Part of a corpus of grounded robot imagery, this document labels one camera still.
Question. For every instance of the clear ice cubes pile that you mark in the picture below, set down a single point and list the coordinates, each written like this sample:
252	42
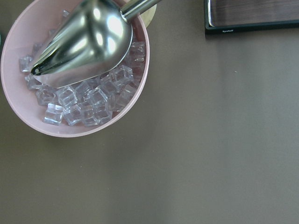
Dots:
92	102

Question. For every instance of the steel ice scoop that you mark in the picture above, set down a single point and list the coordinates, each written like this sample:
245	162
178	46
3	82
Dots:
93	39

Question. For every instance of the round wooden coaster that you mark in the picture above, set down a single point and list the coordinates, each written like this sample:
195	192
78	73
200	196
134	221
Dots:
148	15

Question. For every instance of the pink bowl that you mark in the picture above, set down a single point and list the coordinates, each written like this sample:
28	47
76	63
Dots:
31	27

